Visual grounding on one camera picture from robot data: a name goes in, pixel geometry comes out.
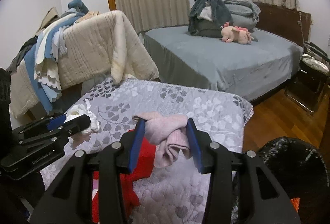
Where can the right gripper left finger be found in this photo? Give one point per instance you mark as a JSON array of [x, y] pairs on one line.
[[68, 198]]

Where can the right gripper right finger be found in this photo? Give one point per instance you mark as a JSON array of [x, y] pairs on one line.
[[261, 198]]

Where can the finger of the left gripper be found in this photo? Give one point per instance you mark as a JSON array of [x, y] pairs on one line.
[[72, 127]]

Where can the white tissue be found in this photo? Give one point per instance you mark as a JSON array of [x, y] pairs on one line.
[[78, 110]]

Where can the red cloth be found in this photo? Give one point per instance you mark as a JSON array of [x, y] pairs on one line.
[[134, 174]]

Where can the pink sock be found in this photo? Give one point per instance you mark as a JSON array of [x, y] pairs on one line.
[[168, 134]]

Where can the orange spiky foam mat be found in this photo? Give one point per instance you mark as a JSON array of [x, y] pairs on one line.
[[295, 202]]

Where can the pink face mask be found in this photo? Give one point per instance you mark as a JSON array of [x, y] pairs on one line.
[[95, 185]]

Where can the black trash bag bin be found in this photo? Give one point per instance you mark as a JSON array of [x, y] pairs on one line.
[[301, 171]]

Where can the blue white scalloped blanket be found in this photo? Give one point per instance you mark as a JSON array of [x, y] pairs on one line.
[[42, 60]]

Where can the beige quilted blanket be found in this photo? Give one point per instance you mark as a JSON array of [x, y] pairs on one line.
[[107, 42]]

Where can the dark grey clothes pile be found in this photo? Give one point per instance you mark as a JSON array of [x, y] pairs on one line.
[[20, 56]]

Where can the grey floral quilted mattress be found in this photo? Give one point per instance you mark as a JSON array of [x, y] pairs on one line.
[[171, 190]]

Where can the tan cloth on blanket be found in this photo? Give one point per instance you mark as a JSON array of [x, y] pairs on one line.
[[87, 16]]

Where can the black folding chair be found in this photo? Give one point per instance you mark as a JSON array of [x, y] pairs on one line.
[[307, 86]]

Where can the bed with grey-blue sheet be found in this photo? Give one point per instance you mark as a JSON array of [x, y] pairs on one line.
[[249, 71]]

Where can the pink plush pig toy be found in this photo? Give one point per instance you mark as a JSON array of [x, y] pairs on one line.
[[236, 34]]

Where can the dark teal fleece blanket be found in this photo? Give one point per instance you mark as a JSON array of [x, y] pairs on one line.
[[213, 11]]

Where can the dark wooden headboard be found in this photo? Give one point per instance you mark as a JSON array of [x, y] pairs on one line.
[[287, 23]]

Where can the folded grey duvet pile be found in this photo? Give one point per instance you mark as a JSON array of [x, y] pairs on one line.
[[245, 13]]

